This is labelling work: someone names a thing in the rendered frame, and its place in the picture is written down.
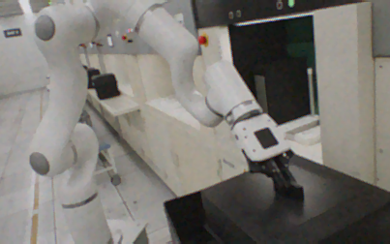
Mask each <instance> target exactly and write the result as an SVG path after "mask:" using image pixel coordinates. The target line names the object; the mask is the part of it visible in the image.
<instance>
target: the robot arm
mask: <svg viewBox="0 0 390 244"><path fill-rule="evenodd" d="M118 18H119V19H121V21H123V22H124V23H125V24H127V26H128V27H129V28H131V29H132V30H133V31H134V32H135V33H136V34H137V35H138V36H139V37H140V38H141V39H142V40H144V42H146V43H147V44H148V45H150V46H151V47H153V48H154V49H155V50H156V51H157V52H159V54H161V56H162V57H164V58H165V60H166V62H168V64H169V68H170V72H171V84H172V87H173V89H174V94H175V95H176V98H177V99H178V101H179V103H180V104H181V106H182V107H184V108H185V109H186V110H187V111H188V112H189V113H190V114H191V115H192V116H193V117H194V118H196V120H197V121H198V122H200V123H201V124H203V126H206V127H208V128H215V127H216V126H218V125H220V124H221V123H222V122H223V121H224V120H225V121H226V122H227V125H228V126H229V127H230V129H231V130H232V132H233V137H234V139H235V143H236V145H237V146H238V150H239V151H240V154H241V155H242V157H243V160H245V163H246V164H247V166H248V168H249V171H250V172H260V173H262V174H264V175H267V177H268V178H271V179H272V180H273V183H274V184H275V186H276V188H278V190H280V192H281V193H282V194H283V193H285V192H286V191H288V189H289V188H290V187H289V186H288V185H287V183H286V181H285V179H284V178H283V176H284V177H285V178H288V179H290V180H292V181H293V182H295V183H296V181H295V178H294V177H293V175H292V173H290V170H289V169H288V168H289V160H290V158H292V156H294V155H295V152H294V151H292V150H291V149H290V148H291V144H290V141H289V140H288V139H287V137H286V136H285V134H284V133H283V131H281V129H280V128H279V127H278V125H277V124H275V122H274V121H273V120H272V119H271V118H270V117H269V116H267V114H266V113H264V114H262V108H260V106H259V104H258V103H257V101H256V100H255V98H254V97H253V94H251V92H250V90H249V89H248V87H247V86H246V84H245V82H243V79H242V78H241V77H240V76H239V75H238V72H237V71H236V70H235V68H234V67H233V65H232V64H231V62H229V61H227V60H223V61H220V62H216V63H214V64H213V65H211V66H210V67H208V69H207V70H206V71H205V72H204V74H203V78H202V79H203V82H204V84H205V85H206V87H207V94H206V97H203V95H202V94H201V92H199V91H198V89H197V88H196V85H195V83H194V77H193V69H194V61H195V59H196V55H197V53H198V41H197V39H196V38H195V37H194V35H192V33H191V32H189V30H187V29H186V28H185V27H184V26H183V25H181V23H180V22H178V21H177V20H176V19H175V18H174V17H173V16H172V15H170V14H169V13H168V12H167V11H166V10H165V9H164V7H162V6H161V5H160V4H159V3H158V2H156V1H155V0H88V2H87V3H85V4H83V5H82V6H79V5H58V6H52V7H46V8H45V9H43V10H41V11H40V12H39V13H38V14H37V15H36V17H35V19H34V24H33V36H34V42H35V43H36V45H37V47H38V48H39V50H40V52H41V53H42V54H43V56H44V57H45V60H46V61H47V65H48V66H49V70H50V90H49V99H48V106H47V109H46V111H45V114H44V116H43V119H42V121H41V124H40V125H39V126H38V129H37V131H36V133H35V135H34V137H33V138H32V142H31V144H30V150H29V162H30V167H31V168H32V169H33V170H34V171H35V172H36V173H38V174H39V175H40V176H45V177H51V176H57V175H59V174H61V173H64V175H63V176H62V178H61V181H60V184H59V186H58V198H59V200H60V204H61V206H62V208H63V212H64V214H65V219H66V221H67V222H68V227H69V229H70V233H71V235H72V237H73V240H72V242H70V244H119V243H120V241H121V237H122V235H121V230H120V228H118V227H117V226H112V225H109V224H108V223H107V221H106V216H105V213H104V209H103V206H102V201H101V199H100V196H99V192H98V190H97V185H96V183H95V180H94V173H95V169H96V165H97V158H98V153H99V144H98V140H97V136H96V134H95V132H94V131H93V130H92V129H91V128H90V127H89V126H87V125H86V124H80V123H77V121H79V118H80V116H81V114H82V112H83V109H84V104H85V101H86V96H87V85H88V76H87V72H86V70H85V69H84V67H83V66H82V65H81V64H80V63H79V62H78V59H77V57H76V49H77V47H78V45H80V44H88V43H91V42H96V41H97V40H98V39H101V38H103V37H105V36H106V35H107V34H109V32H111V30H112V29H113V28H114V24H115V22H116V20H117V19H118ZM284 154H285V156H284ZM273 161H274V162H275V165H276V166H277V167H278V170H279V171H276V169H275V167H274V166H273V164H272V163H271V162H273Z"/></svg>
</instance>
